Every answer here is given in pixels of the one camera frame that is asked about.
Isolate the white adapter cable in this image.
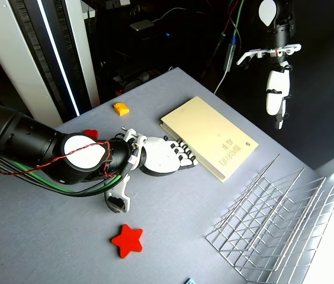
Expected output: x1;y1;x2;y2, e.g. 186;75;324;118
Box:
213;70;230;95

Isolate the wire file rack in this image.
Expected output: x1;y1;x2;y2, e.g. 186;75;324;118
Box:
205;153;334;282

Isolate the green hanging cable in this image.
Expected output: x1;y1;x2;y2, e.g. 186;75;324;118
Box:
231;0;245;45

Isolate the red twisted cable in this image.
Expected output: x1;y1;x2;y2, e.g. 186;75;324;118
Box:
0;140;111;178

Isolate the red star block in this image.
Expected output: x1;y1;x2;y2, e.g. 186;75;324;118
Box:
110;224;144;259

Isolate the white robot body column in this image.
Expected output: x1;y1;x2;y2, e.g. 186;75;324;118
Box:
0;0;99;128

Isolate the grey cable adapter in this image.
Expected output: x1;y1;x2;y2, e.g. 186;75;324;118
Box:
224;43;235;73

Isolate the grey table cloth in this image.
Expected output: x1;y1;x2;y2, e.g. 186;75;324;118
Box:
0;67;334;284

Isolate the orange toy brick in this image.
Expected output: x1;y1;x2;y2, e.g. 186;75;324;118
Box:
113;102;130;117

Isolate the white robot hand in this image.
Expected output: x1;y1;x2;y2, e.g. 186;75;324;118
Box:
139;135;200;178
266;63;293;130

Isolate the beige paperback book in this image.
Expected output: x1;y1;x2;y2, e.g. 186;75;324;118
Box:
158;96;259;183

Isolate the grey power box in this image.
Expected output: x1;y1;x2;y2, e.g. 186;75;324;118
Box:
130;19;155;32

